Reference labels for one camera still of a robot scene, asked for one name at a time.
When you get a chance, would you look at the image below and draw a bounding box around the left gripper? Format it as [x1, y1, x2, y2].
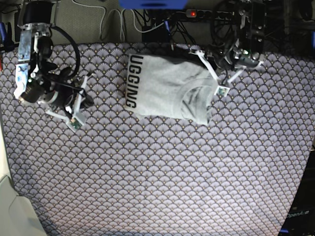
[189, 49, 264, 96]

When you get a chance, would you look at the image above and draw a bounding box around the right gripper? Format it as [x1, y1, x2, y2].
[18, 73, 94, 132]

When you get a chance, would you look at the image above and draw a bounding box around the light grey T-shirt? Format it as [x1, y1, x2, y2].
[124, 54, 218, 125]

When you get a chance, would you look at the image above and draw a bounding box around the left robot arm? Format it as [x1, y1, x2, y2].
[189, 0, 266, 96]

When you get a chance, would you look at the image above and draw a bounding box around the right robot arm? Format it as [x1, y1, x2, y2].
[14, 0, 94, 132]

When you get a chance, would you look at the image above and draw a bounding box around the black power strip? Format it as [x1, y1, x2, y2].
[171, 9, 234, 22]

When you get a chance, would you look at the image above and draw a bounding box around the black power adapter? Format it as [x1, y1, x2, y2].
[141, 26, 169, 43]

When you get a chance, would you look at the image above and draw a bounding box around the blue box overhead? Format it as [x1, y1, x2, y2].
[119, 0, 188, 9]

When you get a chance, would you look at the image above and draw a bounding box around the fan-patterned table cloth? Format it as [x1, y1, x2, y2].
[0, 43, 315, 236]

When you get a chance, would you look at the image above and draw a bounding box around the white plastic bin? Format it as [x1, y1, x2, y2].
[0, 176, 46, 236]

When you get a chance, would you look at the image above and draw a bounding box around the black OpenArm box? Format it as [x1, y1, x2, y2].
[279, 151, 315, 236]

